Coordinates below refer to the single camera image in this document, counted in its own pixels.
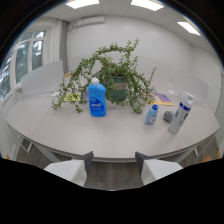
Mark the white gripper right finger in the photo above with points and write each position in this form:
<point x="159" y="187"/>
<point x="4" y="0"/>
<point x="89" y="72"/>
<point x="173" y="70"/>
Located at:
<point x="156" y="169"/>

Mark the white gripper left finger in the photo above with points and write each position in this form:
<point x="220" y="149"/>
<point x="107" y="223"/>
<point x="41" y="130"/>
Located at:
<point x="74" y="169"/>

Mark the small light blue bottle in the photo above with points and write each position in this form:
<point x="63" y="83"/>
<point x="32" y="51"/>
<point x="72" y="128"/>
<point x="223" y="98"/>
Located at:
<point x="151" y="115"/>

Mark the tall white spray bottle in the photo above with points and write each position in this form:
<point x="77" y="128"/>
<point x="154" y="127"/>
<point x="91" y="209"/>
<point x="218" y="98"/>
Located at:
<point x="180" y="114"/>

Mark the large blue detergent bottle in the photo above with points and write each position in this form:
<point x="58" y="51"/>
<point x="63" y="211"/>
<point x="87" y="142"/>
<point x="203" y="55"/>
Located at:
<point x="97" y="100"/>

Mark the purple and yellow book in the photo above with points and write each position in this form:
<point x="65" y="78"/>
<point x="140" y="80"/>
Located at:
<point x="161" y="98"/>

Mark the white desk divider panel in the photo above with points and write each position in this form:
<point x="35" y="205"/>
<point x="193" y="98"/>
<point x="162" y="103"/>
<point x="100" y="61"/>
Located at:
<point x="188" y="85"/>
<point x="42" y="78"/>

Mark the green potted plant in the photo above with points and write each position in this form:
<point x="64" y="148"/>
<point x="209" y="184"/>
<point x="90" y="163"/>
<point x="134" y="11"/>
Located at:
<point x="115" y="75"/>

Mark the window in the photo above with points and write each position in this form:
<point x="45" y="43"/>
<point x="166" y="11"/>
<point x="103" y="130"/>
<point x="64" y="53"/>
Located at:
<point x="20" y="61"/>

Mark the grey curtain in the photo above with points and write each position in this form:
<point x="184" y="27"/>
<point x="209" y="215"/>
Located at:
<point x="63" y="45"/>

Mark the ceiling light panel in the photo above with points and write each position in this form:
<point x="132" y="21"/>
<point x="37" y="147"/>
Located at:
<point x="147" y="4"/>
<point x="188" y="28"/>
<point x="82" y="3"/>

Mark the wall air conditioner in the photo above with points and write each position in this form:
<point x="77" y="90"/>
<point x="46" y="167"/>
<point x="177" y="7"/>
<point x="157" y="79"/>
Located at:
<point x="86" y="23"/>

